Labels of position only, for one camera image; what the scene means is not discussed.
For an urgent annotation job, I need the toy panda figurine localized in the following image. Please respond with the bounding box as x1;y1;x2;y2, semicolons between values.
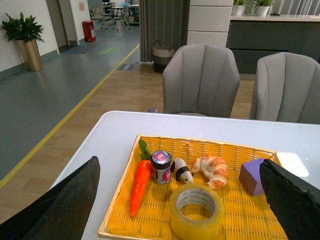
170;157;194;184

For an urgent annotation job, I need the yellow woven tray basket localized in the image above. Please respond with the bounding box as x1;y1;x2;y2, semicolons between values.
97;134;287;240

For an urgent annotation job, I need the grey chair left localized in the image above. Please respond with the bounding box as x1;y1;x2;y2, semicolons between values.
162;43;241;118

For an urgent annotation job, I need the woven laundry basket with handles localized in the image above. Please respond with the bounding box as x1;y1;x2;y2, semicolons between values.
152;40;176;73

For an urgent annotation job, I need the grey chair right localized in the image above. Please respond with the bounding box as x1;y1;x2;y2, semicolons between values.
249;52;320;124

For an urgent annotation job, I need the grey chair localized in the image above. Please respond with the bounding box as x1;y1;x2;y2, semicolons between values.
249;52;320;124
162;43;241;118

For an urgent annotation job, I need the white potted plant right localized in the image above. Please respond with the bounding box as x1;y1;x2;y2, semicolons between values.
253;0;273;17

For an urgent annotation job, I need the yellow packing tape roll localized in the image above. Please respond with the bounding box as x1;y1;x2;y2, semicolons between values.
169;183;225;240

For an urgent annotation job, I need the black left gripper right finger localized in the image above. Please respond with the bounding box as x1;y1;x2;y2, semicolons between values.
259;159;320;240

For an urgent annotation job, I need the white potted plant left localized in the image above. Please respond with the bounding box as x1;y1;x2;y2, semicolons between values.
231;0;247;16

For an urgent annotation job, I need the orange toy carrot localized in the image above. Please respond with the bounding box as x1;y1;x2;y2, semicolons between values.
130;139;153;218

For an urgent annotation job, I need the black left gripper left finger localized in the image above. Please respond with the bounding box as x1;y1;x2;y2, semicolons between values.
0;156;101;240

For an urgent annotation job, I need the small jar with pink lid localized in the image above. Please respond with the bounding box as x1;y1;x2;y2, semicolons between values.
151;150;172;185

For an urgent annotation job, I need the potted plant in gold vase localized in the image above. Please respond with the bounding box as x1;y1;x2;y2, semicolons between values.
1;13;44;72

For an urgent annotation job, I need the purple wooden block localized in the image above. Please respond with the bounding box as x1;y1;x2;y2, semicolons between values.
239;158;264;197

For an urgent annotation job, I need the dark grey counter cabinet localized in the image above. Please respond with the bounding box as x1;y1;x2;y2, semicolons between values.
226;16;320;74

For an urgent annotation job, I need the grey curtain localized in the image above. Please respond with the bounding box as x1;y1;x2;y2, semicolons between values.
139;0;191;62

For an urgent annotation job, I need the toy croissant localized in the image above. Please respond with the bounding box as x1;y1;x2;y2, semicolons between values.
191;154;229;190

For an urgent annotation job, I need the white potted plant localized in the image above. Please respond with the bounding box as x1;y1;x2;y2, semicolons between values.
253;0;273;17
231;0;247;16

